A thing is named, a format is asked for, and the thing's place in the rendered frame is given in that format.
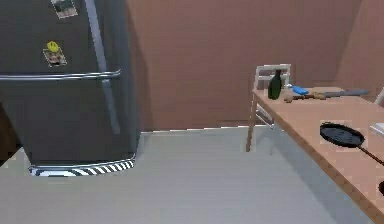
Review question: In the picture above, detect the dark grey fridge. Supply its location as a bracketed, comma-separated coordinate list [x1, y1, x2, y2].
[0, 0, 141, 178]

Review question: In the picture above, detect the silver fridge handle bar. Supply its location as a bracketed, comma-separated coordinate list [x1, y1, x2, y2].
[0, 69, 123, 83]

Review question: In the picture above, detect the white flat object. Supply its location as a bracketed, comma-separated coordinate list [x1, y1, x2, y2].
[369, 122, 384, 137]

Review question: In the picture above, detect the photo fridge magnet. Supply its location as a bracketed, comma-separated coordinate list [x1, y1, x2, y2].
[50, 0, 79, 20]

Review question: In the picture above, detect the grey blade knife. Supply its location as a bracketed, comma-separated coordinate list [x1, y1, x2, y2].
[293, 88, 370, 101]

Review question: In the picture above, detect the white chair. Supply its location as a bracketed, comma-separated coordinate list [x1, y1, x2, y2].
[253, 63, 292, 130]

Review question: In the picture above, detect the black frying pan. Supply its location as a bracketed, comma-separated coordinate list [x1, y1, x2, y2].
[319, 122, 384, 167]

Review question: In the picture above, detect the light wooden table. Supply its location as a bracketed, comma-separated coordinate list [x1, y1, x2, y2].
[245, 86, 384, 224]

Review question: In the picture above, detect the yellow fridge magnet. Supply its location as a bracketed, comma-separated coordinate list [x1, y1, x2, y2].
[46, 40, 60, 53]

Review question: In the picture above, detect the dark green bottle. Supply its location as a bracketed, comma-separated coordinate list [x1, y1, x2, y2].
[267, 69, 283, 101]

